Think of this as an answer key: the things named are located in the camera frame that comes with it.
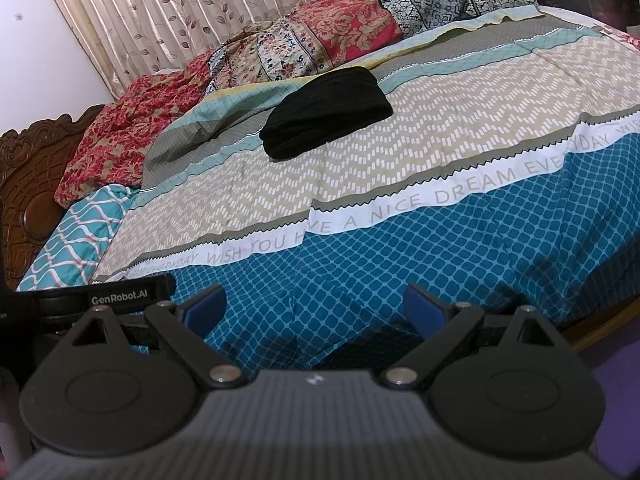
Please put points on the wooden bed side rail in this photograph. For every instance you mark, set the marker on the wooden bed side rail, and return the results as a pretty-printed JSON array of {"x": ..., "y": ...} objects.
[{"x": 610, "y": 320}]

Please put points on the patterned teal beige bedsheet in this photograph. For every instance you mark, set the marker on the patterned teal beige bedsheet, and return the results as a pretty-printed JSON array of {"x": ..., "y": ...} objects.
[{"x": 450, "y": 135}]

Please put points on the carved wooden headboard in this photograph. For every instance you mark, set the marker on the carved wooden headboard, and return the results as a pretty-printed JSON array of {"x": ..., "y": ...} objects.
[{"x": 35, "y": 175}]

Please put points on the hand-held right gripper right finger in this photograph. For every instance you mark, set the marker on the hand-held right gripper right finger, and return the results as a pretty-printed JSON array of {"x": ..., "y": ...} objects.
[{"x": 422, "y": 307}]

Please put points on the teal wavy pattern pillow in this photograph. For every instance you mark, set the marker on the teal wavy pattern pillow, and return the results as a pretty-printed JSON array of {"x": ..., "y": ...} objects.
[{"x": 80, "y": 230}]

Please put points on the floral patchwork quilt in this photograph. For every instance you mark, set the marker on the floral patchwork quilt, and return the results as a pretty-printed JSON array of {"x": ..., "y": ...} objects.
[{"x": 325, "y": 35}]

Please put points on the black pants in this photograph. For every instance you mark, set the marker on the black pants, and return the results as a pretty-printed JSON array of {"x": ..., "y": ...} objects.
[{"x": 325, "y": 110}]

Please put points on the leaf print curtain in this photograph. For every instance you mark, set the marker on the leaf print curtain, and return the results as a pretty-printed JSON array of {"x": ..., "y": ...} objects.
[{"x": 150, "y": 5}]

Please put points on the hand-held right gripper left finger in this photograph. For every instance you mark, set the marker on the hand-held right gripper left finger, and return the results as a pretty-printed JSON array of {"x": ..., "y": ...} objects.
[{"x": 202, "y": 307}]

